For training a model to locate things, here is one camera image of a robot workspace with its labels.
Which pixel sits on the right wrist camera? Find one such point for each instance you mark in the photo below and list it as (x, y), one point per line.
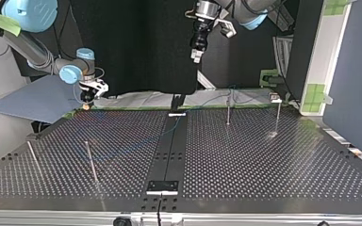
(99, 86)

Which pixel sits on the black knob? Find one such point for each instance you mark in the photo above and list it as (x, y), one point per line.
(122, 221)

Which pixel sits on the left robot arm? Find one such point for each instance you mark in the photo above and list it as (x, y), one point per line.
(248, 12)

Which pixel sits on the black panel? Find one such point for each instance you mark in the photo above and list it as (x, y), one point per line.
(144, 47)

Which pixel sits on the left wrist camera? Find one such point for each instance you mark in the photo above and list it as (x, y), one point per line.
(227, 29)

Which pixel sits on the metal post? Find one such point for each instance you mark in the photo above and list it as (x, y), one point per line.
(278, 116)
(91, 161)
(228, 113)
(35, 158)

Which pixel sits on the grey board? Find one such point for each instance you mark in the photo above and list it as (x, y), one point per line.
(37, 99)

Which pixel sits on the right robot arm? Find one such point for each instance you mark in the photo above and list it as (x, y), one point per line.
(36, 51)

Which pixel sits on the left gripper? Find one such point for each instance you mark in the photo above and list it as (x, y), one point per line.
(199, 34)

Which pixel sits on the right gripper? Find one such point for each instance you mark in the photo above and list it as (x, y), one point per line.
(87, 96)

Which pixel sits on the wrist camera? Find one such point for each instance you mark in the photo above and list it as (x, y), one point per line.
(227, 29)
(99, 86)

